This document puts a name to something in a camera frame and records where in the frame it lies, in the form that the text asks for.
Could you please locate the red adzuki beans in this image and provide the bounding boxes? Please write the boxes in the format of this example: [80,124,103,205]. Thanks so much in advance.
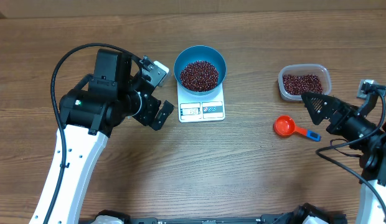
[282,74,323,95]

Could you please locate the clear plastic container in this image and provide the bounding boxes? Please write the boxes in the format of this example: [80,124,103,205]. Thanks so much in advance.
[278,63,332,101]

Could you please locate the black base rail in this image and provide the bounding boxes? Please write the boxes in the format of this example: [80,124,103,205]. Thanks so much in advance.
[78,203,348,224]

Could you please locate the red beans in bowl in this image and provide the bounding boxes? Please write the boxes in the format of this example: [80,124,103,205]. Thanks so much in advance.
[180,60,219,92]

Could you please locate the red measuring scoop blue handle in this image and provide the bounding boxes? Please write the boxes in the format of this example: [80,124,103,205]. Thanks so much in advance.
[273,115,321,142]

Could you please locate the white digital kitchen scale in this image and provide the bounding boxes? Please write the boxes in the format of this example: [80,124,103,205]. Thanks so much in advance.
[177,83,226,123]

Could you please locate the blue bowl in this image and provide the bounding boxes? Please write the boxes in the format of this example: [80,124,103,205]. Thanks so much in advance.
[174,45,227,88]

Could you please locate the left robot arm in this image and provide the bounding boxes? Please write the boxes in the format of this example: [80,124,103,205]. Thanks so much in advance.
[31,44,174,223]

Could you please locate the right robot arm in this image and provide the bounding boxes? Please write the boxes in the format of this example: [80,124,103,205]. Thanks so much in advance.
[301,90,386,223]

